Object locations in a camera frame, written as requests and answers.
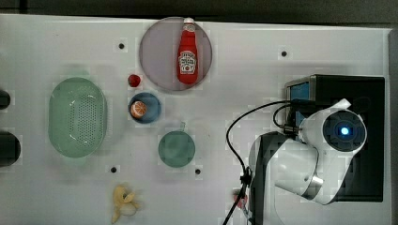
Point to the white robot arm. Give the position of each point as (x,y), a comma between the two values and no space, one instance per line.
(313,164)

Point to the blue bowl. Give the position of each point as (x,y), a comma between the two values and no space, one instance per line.
(153,108)

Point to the red ketchup bottle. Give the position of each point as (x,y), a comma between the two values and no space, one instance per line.
(187,54)

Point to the orange slice toy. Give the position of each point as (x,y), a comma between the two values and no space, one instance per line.
(138,109)

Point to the small red strawberry toy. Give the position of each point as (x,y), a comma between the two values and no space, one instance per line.
(134,80)

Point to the grey round plate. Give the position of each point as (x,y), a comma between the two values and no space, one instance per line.
(158,53)

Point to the peeled banana toy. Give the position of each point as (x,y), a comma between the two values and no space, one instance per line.
(124,203)

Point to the green oval colander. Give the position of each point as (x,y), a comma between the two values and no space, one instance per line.
(77,117)

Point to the black round pan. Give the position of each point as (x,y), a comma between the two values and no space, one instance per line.
(10,149)

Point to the black cylindrical holder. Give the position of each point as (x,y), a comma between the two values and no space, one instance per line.
(4,99)

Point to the green cup with handle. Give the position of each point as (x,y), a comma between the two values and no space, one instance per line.
(176,148)

